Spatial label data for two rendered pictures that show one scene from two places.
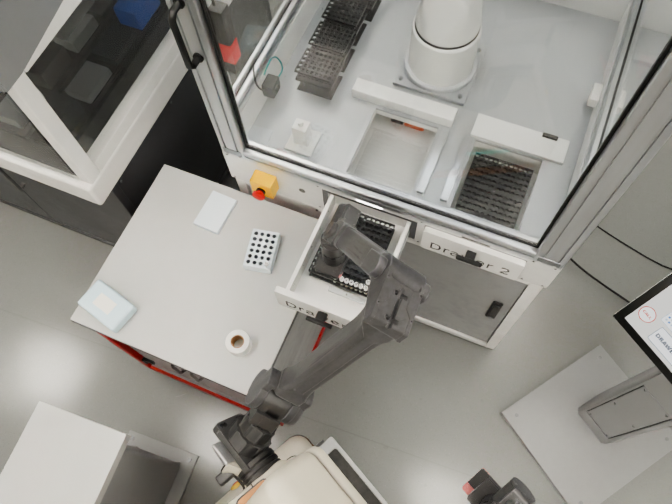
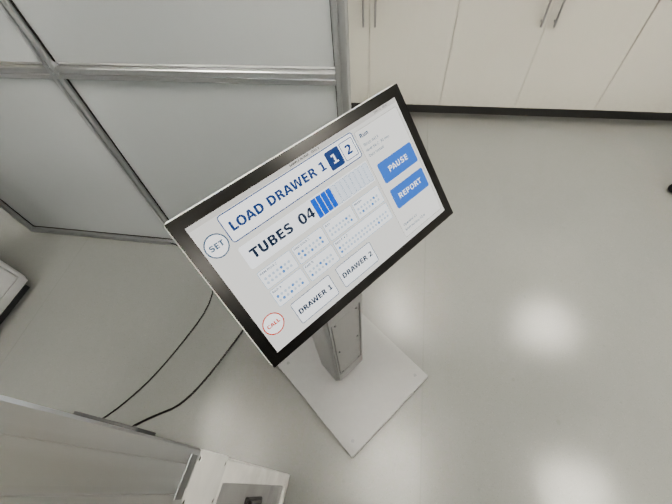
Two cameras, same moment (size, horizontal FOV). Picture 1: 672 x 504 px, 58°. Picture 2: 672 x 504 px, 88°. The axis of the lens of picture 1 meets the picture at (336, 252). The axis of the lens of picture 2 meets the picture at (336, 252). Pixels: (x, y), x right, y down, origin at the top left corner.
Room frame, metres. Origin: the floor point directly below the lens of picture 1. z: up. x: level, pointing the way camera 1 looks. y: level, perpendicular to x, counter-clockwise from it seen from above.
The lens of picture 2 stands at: (0.31, -0.47, 1.59)
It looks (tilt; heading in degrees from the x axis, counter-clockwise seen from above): 55 degrees down; 260
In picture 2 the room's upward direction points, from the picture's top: 7 degrees counter-clockwise
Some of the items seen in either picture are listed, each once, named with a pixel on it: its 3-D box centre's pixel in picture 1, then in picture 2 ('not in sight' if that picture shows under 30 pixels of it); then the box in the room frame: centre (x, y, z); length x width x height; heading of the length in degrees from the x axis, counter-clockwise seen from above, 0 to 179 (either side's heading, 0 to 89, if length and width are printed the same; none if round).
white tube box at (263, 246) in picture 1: (262, 251); not in sight; (0.76, 0.22, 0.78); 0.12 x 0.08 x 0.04; 163
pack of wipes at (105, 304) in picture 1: (107, 305); not in sight; (0.63, 0.69, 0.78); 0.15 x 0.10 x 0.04; 49
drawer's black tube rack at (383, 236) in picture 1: (352, 251); not in sight; (0.69, -0.05, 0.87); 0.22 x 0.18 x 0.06; 152
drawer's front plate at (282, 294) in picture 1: (325, 313); not in sight; (0.51, 0.05, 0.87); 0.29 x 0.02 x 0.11; 62
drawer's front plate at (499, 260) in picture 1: (471, 253); not in sight; (0.65, -0.38, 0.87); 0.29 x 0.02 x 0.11; 62
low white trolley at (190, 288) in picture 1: (230, 309); not in sight; (0.72, 0.40, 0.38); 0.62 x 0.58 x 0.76; 62
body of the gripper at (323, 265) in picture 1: (333, 253); not in sight; (0.60, 0.01, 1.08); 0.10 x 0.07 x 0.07; 152
